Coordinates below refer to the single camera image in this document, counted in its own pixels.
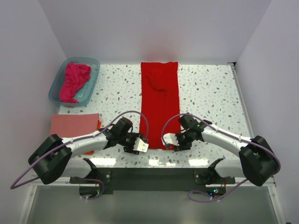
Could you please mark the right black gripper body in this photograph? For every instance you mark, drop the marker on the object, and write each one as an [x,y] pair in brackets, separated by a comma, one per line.
[181,141]

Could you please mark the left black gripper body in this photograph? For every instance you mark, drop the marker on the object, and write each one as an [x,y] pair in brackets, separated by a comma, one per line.
[130,144]

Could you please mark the red t-shirt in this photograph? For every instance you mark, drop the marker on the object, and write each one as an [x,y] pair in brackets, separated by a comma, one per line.
[160,98]

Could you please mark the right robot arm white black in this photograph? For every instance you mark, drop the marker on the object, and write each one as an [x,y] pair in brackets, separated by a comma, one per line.
[256,161]

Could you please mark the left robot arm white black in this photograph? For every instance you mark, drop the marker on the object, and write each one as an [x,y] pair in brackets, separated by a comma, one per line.
[53,159]

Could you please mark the orange folded t-shirt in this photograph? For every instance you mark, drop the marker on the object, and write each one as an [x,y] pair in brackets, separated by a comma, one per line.
[99,124]

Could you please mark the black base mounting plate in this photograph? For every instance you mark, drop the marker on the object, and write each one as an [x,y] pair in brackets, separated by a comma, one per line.
[94,187]

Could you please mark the teal plastic bin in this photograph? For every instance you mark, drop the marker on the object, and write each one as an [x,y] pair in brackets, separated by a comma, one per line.
[84,94]

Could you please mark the pink folded t-shirt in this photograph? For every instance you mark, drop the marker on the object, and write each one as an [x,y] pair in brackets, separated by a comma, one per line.
[65,125]

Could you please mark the magenta crumpled t-shirt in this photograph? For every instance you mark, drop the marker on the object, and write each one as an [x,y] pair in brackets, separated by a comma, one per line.
[76,75]

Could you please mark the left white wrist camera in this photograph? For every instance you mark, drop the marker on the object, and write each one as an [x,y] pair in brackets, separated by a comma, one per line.
[140,146]

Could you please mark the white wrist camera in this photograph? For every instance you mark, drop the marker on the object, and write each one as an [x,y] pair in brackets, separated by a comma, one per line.
[140,146]
[170,140]

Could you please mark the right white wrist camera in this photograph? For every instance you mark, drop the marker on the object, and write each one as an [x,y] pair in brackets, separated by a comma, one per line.
[170,140]

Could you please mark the aluminium frame rail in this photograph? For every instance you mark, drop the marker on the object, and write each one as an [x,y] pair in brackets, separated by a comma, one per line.
[272,180]

